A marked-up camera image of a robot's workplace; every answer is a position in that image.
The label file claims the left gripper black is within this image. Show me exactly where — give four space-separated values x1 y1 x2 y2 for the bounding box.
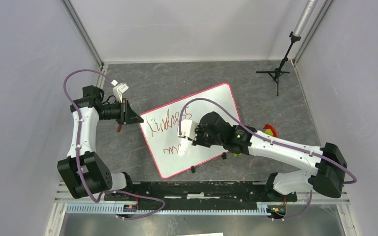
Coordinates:
99 98 144 125

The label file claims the whiteboard with pink frame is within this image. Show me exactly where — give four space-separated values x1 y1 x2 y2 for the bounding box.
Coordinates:
140 83 240 179

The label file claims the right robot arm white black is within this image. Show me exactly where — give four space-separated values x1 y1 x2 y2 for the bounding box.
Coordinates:
180 112 347 201

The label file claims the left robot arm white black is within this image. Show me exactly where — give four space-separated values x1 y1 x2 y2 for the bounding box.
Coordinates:
57 83 144 200

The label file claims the colourful toy brick stack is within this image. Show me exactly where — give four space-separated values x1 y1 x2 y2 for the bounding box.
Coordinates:
263 124 278 138

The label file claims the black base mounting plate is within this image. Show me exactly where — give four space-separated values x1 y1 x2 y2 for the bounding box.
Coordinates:
104 181 297 210

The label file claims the grey metal pole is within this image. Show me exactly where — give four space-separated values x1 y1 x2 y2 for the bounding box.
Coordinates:
292 0 318 37

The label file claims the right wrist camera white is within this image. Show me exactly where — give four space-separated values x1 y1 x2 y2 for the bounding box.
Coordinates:
178 119 198 140

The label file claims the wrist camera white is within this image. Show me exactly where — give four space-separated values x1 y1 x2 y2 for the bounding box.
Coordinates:
111 80 129 102
178 119 198 140

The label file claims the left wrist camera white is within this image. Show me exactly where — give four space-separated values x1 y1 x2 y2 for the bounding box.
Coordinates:
111 80 129 102

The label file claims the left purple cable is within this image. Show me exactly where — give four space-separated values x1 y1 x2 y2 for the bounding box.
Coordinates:
63 69 166 220

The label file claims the grey slotted cable duct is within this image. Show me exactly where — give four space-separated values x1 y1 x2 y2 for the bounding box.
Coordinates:
66 203 286 216

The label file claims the black camera tripod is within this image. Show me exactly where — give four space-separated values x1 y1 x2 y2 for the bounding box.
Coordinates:
256 31 301 96

